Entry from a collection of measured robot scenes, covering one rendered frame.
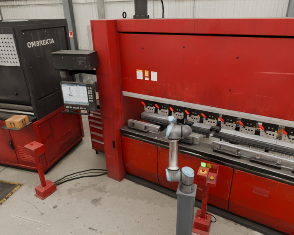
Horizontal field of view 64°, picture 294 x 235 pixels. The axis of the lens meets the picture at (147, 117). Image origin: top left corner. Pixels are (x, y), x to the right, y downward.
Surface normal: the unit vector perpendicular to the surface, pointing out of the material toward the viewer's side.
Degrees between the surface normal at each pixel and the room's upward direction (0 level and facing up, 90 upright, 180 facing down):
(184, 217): 90
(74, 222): 0
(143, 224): 0
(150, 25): 90
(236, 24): 90
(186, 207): 90
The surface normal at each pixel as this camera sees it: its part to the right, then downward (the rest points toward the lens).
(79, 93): -0.25, 0.40
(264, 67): -0.52, 0.36
